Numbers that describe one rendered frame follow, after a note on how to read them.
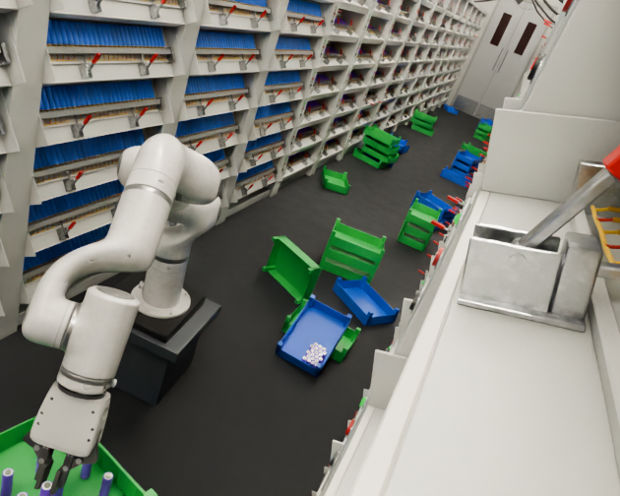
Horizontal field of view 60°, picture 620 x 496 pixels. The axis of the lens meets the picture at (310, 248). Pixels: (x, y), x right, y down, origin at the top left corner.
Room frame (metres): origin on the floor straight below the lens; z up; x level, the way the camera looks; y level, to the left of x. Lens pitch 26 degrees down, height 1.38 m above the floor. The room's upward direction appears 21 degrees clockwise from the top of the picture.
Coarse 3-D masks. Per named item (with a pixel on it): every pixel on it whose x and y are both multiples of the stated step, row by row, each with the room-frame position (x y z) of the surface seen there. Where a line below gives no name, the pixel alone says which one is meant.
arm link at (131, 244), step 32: (128, 192) 0.84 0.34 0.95; (160, 192) 0.86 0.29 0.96; (128, 224) 0.78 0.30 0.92; (160, 224) 0.83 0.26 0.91; (64, 256) 0.70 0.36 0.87; (96, 256) 0.72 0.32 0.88; (128, 256) 0.75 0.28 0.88; (64, 288) 0.66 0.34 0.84; (32, 320) 0.60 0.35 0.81; (64, 320) 0.62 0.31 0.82
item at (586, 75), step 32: (608, 0) 0.33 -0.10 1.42; (576, 32) 0.33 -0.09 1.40; (608, 32) 0.33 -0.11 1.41; (576, 64) 0.33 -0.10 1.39; (608, 64) 0.33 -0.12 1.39; (544, 96) 0.33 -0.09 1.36; (576, 96) 0.33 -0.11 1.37; (608, 96) 0.32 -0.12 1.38; (448, 256) 0.33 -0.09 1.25; (416, 320) 0.33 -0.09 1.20
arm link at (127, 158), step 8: (128, 152) 1.06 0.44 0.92; (136, 152) 1.06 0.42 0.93; (120, 160) 1.05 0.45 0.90; (128, 160) 1.04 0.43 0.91; (120, 168) 1.04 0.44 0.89; (128, 168) 1.03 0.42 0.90; (120, 176) 1.04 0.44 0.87; (176, 208) 1.20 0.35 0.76; (184, 208) 1.25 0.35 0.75; (168, 216) 1.35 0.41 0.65
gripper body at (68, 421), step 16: (48, 400) 0.59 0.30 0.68; (64, 400) 0.59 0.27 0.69; (80, 400) 0.59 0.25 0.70; (96, 400) 0.60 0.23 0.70; (48, 416) 0.58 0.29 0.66; (64, 416) 0.58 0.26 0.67; (80, 416) 0.58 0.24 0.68; (96, 416) 0.59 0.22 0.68; (32, 432) 0.56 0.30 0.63; (48, 432) 0.57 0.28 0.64; (64, 432) 0.57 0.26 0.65; (80, 432) 0.58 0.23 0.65; (96, 432) 0.59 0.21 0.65; (64, 448) 0.56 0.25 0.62; (80, 448) 0.57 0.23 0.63
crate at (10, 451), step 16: (16, 432) 0.69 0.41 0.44; (0, 448) 0.67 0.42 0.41; (16, 448) 0.69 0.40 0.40; (0, 464) 0.65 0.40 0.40; (16, 464) 0.66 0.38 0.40; (32, 464) 0.67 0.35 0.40; (96, 464) 0.72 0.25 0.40; (112, 464) 0.70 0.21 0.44; (0, 480) 0.62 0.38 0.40; (16, 480) 0.63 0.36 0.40; (32, 480) 0.64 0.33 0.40; (48, 480) 0.65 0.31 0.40; (80, 480) 0.67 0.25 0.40; (96, 480) 0.68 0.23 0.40; (112, 480) 0.70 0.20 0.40; (128, 480) 0.68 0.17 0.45
